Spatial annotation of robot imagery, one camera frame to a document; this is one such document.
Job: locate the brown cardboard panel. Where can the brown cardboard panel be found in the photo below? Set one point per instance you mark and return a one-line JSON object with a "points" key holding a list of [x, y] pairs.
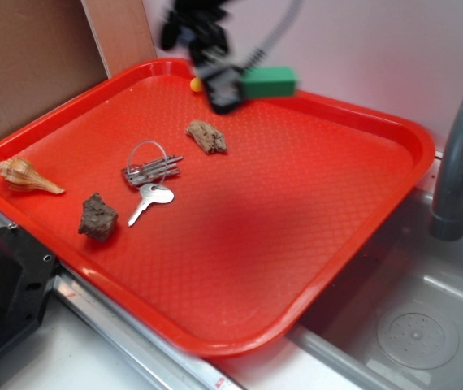
{"points": [[51, 51]]}

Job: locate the grey sink faucet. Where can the grey sink faucet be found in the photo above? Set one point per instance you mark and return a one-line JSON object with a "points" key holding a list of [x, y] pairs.
{"points": [[459, 154]]}

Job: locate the bunch of metal keys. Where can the bunch of metal keys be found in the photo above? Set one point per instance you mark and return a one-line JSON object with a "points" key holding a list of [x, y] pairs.
{"points": [[149, 178]]}

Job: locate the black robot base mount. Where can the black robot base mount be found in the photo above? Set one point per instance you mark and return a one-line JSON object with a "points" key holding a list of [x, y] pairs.
{"points": [[27, 270]]}

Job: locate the brown driftwood piece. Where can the brown driftwood piece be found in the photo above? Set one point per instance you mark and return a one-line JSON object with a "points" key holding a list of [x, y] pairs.
{"points": [[207, 137]]}

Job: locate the yellow rubber duck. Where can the yellow rubber duck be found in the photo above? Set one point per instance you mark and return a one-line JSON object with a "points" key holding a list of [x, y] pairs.
{"points": [[196, 85]]}

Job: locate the aluminium rail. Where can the aluminium rail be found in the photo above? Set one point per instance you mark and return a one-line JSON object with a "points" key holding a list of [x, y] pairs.
{"points": [[87, 342]]}

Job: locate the green rectangular block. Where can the green rectangular block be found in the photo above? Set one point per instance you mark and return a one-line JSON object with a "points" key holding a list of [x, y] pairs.
{"points": [[268, 82]]}

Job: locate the brown rough rock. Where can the brown rough rock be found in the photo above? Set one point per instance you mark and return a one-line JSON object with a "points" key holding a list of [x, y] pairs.
{"points": [[98, 220]]}

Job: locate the grey sink basin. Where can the grey sink basin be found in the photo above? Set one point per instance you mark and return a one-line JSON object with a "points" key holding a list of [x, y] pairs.
{"points": [[393, 317]]}

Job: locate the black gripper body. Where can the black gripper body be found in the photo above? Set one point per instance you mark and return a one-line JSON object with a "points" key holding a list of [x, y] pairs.
{"points": [[197, 24]]}

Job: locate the red plastic tray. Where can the red plastic tray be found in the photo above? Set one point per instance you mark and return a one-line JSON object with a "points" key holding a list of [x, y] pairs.
{"points": [[253, 235]]}

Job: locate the tan spiral seashell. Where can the tan spiral seashell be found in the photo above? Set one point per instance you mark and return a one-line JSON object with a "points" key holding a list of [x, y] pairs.
{"points": [[21, 175]]}

